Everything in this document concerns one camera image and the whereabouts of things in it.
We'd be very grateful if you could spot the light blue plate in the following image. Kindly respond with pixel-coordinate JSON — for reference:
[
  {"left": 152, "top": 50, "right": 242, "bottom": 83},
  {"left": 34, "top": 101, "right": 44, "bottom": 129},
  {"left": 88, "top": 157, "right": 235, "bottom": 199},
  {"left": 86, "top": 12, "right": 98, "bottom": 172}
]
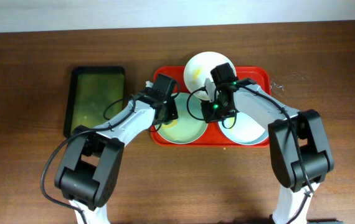
[{"left": 218, "top": 113, "right": 268, "bottom": 146}]

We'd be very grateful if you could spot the light green plate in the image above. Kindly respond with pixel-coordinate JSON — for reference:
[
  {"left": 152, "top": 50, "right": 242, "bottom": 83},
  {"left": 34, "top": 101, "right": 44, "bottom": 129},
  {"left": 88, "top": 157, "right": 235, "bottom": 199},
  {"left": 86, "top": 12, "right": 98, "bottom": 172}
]
[{"left": 158, "top": 93, "right": 208, "bottom": 144}]

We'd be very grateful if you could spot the white plate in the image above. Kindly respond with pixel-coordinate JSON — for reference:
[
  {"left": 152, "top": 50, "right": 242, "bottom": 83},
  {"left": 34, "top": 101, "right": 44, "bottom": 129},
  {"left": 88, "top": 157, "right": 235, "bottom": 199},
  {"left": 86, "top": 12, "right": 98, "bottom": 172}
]
[{"left": 184, "top": 52, "right": 237, "bottom": 93}]

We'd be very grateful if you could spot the yellow green sponge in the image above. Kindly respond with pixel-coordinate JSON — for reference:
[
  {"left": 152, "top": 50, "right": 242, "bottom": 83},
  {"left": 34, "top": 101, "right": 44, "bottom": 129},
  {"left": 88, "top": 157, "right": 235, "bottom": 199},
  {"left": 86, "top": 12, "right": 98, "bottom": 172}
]
[{"left": 162, "top": 120, "right": 178, "bottom": 129}]

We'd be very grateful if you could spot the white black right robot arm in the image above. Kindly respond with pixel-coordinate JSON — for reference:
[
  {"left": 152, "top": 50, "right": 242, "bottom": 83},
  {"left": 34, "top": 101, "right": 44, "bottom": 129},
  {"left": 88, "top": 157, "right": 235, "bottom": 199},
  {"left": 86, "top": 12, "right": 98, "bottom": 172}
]
[{"left": 201, "top": 63, "right": 334, "bottom": 223}]

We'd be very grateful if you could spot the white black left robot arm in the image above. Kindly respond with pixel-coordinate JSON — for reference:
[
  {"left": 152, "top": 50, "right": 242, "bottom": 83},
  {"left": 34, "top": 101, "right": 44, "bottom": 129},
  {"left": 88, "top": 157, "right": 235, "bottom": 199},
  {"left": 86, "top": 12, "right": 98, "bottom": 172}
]
[{"left": 54, "top": 74, "right": 180, "bottom": 223}]

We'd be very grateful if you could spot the red serving tray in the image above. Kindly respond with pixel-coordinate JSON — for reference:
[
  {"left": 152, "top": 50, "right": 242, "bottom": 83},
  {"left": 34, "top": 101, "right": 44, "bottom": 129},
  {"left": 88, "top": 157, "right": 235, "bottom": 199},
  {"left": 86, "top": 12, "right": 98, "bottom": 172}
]
[{"left": 152, "top": 66, "right": 272, "bottom": 147}]

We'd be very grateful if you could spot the black soapy water tray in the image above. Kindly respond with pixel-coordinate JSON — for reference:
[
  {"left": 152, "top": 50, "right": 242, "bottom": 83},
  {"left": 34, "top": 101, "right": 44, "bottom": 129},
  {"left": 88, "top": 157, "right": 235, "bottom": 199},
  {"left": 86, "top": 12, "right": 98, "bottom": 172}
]
[{"left": 63, "top": 66, "right": 125, "bottom": 138}]

